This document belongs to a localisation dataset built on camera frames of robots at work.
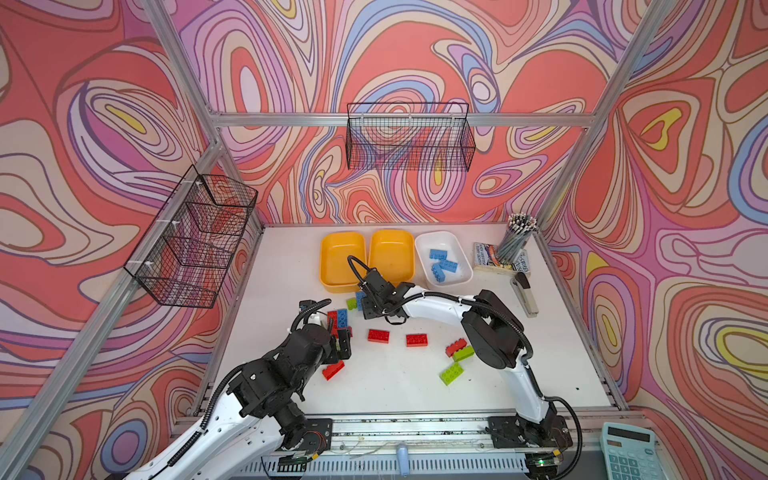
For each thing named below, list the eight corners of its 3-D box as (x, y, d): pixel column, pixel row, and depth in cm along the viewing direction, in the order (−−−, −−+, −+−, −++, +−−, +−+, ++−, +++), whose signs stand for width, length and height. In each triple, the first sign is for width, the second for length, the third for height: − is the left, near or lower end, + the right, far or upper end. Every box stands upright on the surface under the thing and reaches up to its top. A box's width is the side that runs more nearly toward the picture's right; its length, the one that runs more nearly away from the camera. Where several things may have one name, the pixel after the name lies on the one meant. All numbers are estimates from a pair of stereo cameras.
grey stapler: (527, 318, 96) (533, 310, 93) (510, 280, 106) (515, 272, 102) (538, 317, 97) (544, 309, 93) (520, 279, 106) (525, 271, 102)
